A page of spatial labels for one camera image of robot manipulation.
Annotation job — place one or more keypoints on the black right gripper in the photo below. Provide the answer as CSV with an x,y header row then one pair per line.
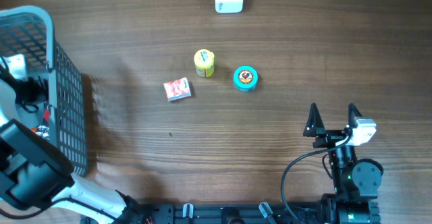
x,y
329,136

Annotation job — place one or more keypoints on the red snack box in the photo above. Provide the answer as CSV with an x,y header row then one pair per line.
x,y
177,89

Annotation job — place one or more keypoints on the yellow cylindrical container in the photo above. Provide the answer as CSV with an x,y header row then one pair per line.
x,y
204,61

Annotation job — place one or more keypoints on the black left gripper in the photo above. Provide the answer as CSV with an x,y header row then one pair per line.
x,y
38,97

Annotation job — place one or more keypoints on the grey plastic shopping basket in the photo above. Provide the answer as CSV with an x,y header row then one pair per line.
x,y
29,30

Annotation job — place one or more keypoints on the red silver foil packet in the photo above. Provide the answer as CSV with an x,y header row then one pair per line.
x,y
42,131

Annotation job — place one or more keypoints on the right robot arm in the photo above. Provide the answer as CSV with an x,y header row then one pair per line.
x,y
356,181

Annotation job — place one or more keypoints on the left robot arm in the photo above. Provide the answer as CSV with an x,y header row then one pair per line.
x,y
36,174

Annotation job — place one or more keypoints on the teal tin can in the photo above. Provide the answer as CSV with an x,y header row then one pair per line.
x,y
245,78

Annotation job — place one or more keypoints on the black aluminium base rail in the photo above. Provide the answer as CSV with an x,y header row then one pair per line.
x,y
264,213

